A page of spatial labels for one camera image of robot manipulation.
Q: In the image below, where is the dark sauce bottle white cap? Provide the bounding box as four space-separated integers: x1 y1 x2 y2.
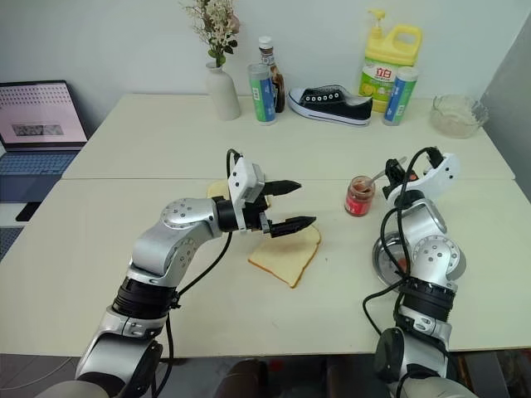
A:
257 36 287 114

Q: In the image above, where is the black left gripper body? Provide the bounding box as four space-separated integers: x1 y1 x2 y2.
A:
242 192 274 235

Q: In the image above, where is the dried flower bouquet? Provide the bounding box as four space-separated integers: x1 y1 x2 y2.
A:
178 0 242 68

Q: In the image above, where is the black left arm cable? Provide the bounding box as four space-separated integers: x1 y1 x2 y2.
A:
151 148 244 398

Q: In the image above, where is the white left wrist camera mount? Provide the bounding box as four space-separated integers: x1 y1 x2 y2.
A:
226 158 266 233

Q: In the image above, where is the round metal plate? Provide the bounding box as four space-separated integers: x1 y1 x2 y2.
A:
372 231 416 287

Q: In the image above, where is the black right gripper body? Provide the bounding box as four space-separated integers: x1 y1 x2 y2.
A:
389 164 421 192

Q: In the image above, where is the glass jam jar red label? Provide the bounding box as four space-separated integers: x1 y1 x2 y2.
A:
343 174 377 217

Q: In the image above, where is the metal spoon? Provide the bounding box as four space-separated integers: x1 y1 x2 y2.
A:
364 156 407 187

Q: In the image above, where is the green blue cylindrical tube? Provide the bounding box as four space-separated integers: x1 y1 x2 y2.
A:
382 66 419 127
247 62 278 127

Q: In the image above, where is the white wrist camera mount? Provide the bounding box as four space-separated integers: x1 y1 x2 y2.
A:
226 158 266 233
381 152 460 204

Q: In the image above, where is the clear glass bowl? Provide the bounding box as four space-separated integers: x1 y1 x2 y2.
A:
429 94 489 139

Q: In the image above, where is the black smartphone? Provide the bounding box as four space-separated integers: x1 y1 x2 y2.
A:
15 201 41 222

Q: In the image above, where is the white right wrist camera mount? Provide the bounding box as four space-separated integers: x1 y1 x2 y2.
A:
381 152 460 204

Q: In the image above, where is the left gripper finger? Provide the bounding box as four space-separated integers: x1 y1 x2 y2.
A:
268 215 318 240
264 179 302 198

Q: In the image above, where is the dark grey textured pad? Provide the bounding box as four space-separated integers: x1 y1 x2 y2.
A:
0 226 25 262

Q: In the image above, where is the small white bread slice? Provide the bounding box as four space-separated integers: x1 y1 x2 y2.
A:
206 179 273 211

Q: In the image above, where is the large white bread slice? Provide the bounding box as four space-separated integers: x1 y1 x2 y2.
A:
247 223 323 290

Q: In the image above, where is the open laptop computer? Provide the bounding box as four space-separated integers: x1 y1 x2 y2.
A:
0 80 90 204

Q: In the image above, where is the white ceramic vase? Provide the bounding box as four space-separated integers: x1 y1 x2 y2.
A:
206 61 242 122

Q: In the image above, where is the yellow detergent pump bottle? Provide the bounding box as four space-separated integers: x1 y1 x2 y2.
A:
358 7 423 114

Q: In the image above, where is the black white canvas sneaker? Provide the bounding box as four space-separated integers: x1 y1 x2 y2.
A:
287 85 373 128

